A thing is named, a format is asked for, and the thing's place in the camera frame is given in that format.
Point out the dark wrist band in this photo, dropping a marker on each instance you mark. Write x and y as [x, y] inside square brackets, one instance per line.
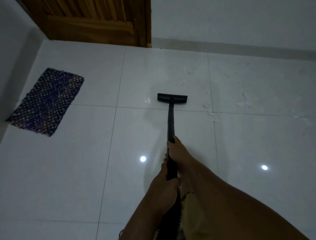
[121, 233]

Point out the person's left hand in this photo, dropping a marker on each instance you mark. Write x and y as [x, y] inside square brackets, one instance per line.
[160, 186]

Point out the person's left forearm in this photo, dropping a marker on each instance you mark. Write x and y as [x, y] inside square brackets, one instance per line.
[144, 220]

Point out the black vacuum wand with nozzle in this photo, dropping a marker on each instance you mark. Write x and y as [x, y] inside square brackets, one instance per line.
[170, 118]

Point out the khaki shorts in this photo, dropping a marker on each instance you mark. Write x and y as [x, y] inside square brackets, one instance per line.
[195, 217]

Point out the brown wooden door frame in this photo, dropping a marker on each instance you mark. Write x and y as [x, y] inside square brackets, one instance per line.
[147, 22]

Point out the person's right forearm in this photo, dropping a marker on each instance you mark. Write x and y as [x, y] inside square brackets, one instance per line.
[237, 205]

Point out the person's right thumb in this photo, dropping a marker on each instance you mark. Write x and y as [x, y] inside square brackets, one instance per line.
[177, 141]

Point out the blue woven door mat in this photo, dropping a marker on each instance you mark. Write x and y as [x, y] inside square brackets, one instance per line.
[47, 101]

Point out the person's left thumb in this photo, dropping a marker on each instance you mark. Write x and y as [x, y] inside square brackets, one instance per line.
[173, 183]

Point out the brown wooden door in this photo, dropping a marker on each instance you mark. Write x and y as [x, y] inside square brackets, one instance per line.
[84, 19]

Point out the person's right hand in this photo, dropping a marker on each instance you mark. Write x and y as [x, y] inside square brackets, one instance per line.
[181, 158]

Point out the scattered white paper scraps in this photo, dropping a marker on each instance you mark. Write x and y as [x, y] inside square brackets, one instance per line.
[209, 111]

